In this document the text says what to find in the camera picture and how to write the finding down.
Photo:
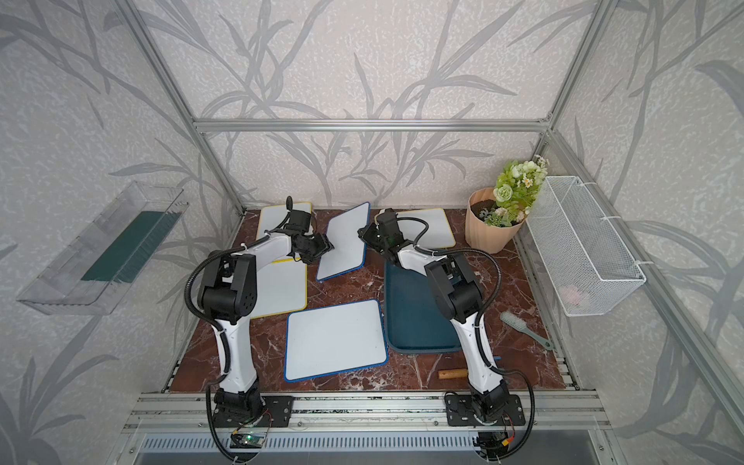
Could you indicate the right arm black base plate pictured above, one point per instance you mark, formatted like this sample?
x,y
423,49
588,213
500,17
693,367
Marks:
x,y
474,410

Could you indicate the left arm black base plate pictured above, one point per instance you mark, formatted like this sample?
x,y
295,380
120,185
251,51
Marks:
x,y
234,409

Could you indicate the green white artificial flowers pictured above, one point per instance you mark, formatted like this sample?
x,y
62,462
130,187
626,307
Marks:
x,y
516,190

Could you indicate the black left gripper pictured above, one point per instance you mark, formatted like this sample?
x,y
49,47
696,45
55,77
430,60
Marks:
x,y
325,245

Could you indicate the white wire mesh basket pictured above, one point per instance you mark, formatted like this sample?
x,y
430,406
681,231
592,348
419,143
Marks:
x,y
580,246

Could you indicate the right circuit board with wires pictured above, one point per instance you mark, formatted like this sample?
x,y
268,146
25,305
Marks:
x,y
493,445

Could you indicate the blue framed whiteboard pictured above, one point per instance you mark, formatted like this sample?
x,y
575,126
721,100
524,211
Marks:
x,y
348,252
335,339

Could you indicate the aluminium front rail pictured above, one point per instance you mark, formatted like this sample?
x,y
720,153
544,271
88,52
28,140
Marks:
x,y
364,410

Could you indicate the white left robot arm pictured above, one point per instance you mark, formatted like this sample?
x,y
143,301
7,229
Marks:
x,y
222,291

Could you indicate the pink object in basket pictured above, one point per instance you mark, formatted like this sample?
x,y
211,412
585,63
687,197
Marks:
x,y
573,297

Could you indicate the beige flower pot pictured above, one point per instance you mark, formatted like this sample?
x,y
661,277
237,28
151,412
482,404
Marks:
x,y
480,235

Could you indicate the yellow framed whiteboard near left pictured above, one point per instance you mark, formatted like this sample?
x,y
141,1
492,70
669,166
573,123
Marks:
x,y
282,288

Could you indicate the yellow framed whiteboard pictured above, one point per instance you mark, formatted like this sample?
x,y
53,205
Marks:
x,y
272,216
282,288
438,236

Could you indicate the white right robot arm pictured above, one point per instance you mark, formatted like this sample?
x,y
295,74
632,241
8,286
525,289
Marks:
x,y
459,298

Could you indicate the dark teal storage tray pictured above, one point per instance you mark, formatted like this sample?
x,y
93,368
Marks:
x,y
414,325

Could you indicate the yellow framed whiteboard far left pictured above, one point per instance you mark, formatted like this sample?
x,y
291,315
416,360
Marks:
x,y
272,216

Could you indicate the clear plastic wall shelf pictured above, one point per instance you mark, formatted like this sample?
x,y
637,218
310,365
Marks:
x,y
92,275

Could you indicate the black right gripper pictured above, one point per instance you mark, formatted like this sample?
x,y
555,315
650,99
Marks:
x,y
367,229

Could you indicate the green circuit board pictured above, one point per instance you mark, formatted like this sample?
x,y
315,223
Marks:
x,y
247,440

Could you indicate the yellow framed whiteboard right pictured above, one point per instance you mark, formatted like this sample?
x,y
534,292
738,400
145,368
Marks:
x,y
438,236

